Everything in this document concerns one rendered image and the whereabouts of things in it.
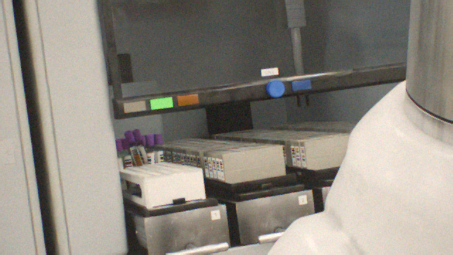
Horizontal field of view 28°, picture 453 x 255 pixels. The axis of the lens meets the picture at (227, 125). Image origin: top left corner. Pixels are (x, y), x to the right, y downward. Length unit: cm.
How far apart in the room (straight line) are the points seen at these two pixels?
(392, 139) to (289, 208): 107
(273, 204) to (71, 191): 33
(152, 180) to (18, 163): 21
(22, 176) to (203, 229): 30
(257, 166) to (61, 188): 33
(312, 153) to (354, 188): 115
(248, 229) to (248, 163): 13
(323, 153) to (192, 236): 30
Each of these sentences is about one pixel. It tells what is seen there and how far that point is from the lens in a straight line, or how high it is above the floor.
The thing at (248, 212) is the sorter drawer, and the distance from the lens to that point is 147.
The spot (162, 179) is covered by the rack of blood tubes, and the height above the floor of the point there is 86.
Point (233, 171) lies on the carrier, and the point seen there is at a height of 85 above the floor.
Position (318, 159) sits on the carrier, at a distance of 159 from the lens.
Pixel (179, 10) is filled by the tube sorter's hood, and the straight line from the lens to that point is 151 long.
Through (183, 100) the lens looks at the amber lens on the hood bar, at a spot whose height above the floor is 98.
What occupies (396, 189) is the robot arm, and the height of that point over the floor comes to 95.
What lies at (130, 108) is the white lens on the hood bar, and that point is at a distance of 147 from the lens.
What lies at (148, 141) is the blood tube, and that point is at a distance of 169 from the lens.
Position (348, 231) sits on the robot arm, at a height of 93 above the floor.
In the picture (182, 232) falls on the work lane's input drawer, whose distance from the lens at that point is 143.
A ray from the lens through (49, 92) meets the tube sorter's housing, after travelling 147.
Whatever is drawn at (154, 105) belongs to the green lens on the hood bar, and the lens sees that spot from 148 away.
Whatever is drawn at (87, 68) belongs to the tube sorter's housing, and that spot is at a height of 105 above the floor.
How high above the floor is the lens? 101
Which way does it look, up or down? 3 degrees down
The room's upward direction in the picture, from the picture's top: 7 degrees counter-clockwise
